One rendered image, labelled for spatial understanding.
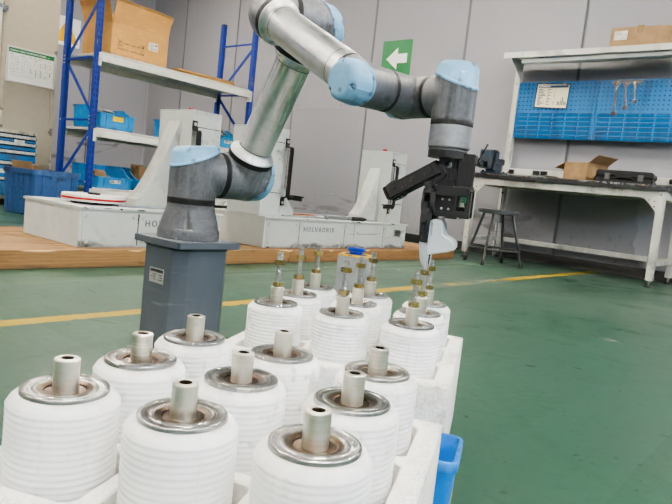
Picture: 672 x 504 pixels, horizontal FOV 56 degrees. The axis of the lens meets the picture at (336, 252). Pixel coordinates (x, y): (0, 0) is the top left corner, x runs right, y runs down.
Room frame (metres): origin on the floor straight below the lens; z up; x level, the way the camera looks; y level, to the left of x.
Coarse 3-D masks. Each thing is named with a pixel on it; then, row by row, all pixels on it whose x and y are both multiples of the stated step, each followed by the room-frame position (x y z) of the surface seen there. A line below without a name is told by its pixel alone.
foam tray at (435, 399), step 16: (240, 336) 1.09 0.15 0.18; (448, 336) 1.29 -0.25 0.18; (368, 352) 1.08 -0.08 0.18; (448, 352) 1.14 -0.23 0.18; (320, 368) 0.97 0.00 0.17; (336, 368) 0.96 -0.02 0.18; (448, 368) 1.03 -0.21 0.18; (320, 384) 0.97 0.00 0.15; (432, 384) 0.93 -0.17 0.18; (448, 384) 0.94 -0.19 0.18; (416, 400) 0.93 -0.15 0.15; (432, 400) 0.92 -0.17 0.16; (448, 400) 0.95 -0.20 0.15; (416, 416) 0.93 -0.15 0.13; (432, 416) 0.92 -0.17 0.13; (448, 416) 1.04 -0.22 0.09; (448, 432) 1.15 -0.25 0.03
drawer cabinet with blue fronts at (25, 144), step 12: (0, 132) 5.69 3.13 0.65; (12, 132) 5.76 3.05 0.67; (24, 132) 5.84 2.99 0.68; (0, 144) 5.67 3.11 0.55; (12, 144) 5.74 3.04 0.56; (24, 144) 5.82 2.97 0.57; (36, 144) 5.93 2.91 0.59; (0, 156) 5.66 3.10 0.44; (12, 156) 5.74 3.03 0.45; (24, 156) 5.83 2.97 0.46; (0, 168) 5.68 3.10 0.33; (0, 180) 5.68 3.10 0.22; (0, 192) 5.69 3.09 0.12; (0, 204) 5.76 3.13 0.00
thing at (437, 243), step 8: (440, 224) 1.10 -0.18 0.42; (432, 232) 1.10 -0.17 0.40; (440, 232) 1.10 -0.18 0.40; (432, 240) 1.10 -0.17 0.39; (440, 240) 1.10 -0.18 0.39; (448, 240) 1.09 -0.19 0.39; (424, 248) 1.10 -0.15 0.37; (432, 248) 1.10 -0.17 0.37; (440, 248) 1.10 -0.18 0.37; (448, 248) 1.09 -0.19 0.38; (424, 256) 1.10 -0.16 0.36; (424, 264) 1.11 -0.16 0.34
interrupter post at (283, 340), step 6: (276, 330) 0.74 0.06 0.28; (282, 330) 0.74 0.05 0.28; (288, 330) 0.74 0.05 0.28; (276, 336) 0.73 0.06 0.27; (282, 336) 0.73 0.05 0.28; (288, 336) 0.73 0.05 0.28; (276, 342) 0.73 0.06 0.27; (282, 342) 0.73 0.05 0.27; (288, 342) 0.73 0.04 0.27; (276, 348) 0.73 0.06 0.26; (282, 348) 0.73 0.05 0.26; (288, 348) 0.73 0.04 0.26; (276, 354) 0.73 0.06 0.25; (282, 354) 0.73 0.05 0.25; (288, 354) 0.73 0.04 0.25
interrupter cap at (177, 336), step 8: (168, 336) 0.76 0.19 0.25; (176, 336) 0.76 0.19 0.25; (184, 336) 0.78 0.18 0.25; (208, 336) 0.78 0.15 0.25; (216, 336) 0.78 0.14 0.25; (176, 344) 0.74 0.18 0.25; (184, 344) 0.73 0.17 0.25; (192, 344) 0.73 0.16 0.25; (200, 344) 0.74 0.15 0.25; (208, 344) 0.74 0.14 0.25; (216, 344) 0.75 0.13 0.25
